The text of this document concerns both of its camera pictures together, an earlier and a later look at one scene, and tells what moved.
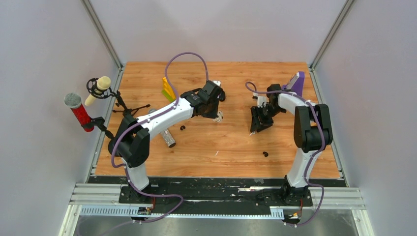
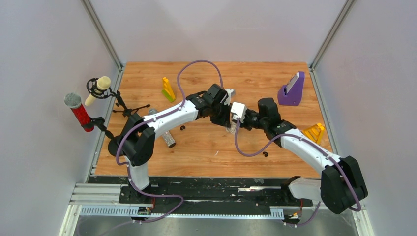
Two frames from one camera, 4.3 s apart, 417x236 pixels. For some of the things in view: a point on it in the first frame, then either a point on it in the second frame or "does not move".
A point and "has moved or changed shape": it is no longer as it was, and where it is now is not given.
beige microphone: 104,83 does not move
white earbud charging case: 220,117 has moved or changed shape
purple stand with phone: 296,83 does not move
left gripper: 214,114 -> 224,121
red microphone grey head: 73,100 does not move
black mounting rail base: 189,191 does not move
